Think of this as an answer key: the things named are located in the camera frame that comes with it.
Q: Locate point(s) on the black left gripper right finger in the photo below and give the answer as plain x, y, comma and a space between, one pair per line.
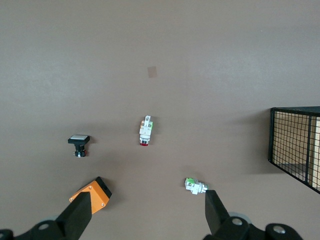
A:
217, 217

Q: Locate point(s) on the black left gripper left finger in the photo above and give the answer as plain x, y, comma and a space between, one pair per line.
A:
75, 217

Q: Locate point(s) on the red cap push button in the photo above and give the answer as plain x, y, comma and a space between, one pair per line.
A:
145, 130

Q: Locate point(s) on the green cap push button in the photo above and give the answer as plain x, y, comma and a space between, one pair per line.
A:
193, 186

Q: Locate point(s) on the black square white-top button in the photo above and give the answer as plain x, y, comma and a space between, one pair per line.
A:
78, 140

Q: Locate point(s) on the orange box black face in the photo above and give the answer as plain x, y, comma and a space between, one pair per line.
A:
98, 197

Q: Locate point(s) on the brown tape patch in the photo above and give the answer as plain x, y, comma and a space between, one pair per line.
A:
152, 72

